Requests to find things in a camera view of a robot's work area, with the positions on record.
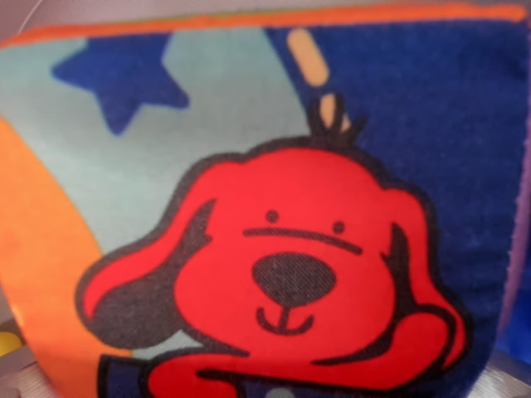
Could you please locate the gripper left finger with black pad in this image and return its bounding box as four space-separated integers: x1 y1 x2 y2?
0 345 55 398

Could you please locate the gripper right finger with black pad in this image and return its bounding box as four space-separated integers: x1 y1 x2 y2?
482 363 531 398

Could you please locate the fabric cube with red dog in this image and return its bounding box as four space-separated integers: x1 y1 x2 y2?
0 3 531 398

